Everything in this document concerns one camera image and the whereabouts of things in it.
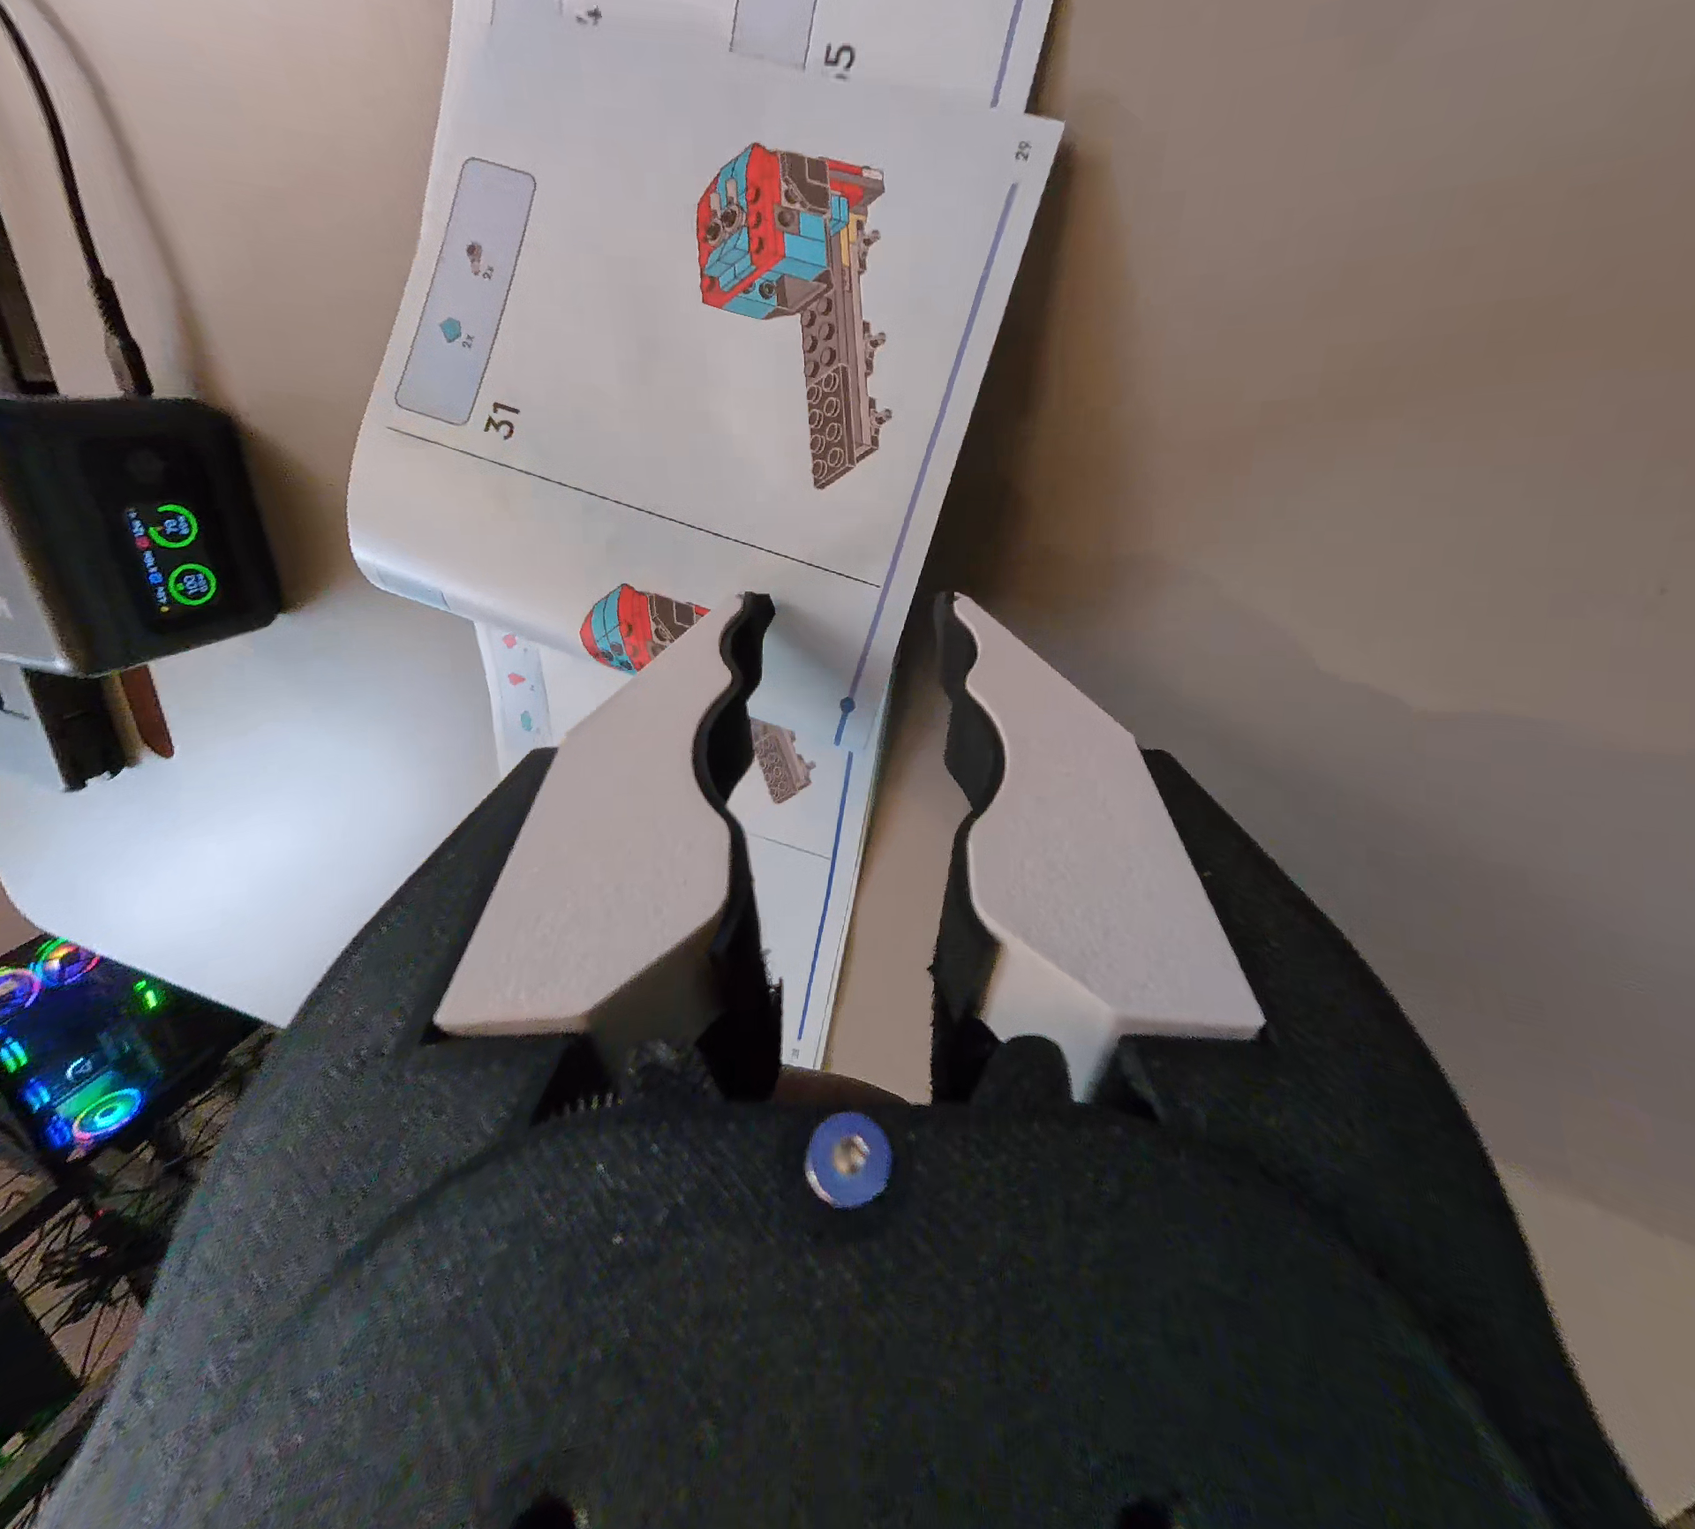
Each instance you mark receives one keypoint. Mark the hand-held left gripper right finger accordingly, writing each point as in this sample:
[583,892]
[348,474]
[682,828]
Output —
[1098,894]

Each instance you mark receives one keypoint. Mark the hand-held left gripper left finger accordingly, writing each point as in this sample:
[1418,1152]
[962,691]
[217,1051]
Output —
[595,880]

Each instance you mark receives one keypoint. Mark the brick building instruction booklet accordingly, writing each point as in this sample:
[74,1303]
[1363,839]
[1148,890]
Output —
[622,297]

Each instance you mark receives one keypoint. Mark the grey desk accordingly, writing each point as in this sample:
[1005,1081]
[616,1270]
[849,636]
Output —
[1324,364]

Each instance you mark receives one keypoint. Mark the desktop computer with rgb fans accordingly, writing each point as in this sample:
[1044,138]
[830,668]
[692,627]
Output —
[79,1065]

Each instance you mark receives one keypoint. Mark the black power station cube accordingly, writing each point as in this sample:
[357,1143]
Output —
[132,470]

